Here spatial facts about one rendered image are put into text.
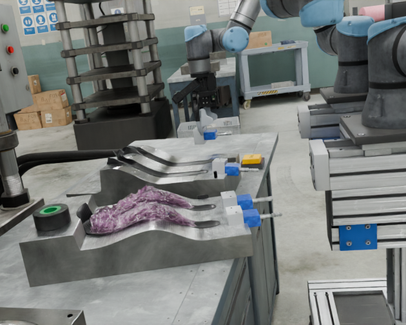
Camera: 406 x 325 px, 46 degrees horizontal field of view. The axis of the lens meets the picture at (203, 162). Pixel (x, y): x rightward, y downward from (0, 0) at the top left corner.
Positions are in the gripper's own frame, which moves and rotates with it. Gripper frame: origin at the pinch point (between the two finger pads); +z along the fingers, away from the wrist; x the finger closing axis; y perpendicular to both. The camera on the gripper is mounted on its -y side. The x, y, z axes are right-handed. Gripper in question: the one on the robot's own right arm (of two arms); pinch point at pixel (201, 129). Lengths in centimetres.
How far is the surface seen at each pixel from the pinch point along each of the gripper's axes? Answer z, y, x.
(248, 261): 41.6, 15.2, -18.1
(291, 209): 95, 16, 152
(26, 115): 70, -422, 506
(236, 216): 8, 22, -59
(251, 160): 12.1, 16.7, -0.5
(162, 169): 6.2, -7.6, -24.2
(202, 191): 9.7, 7.6, -36.0
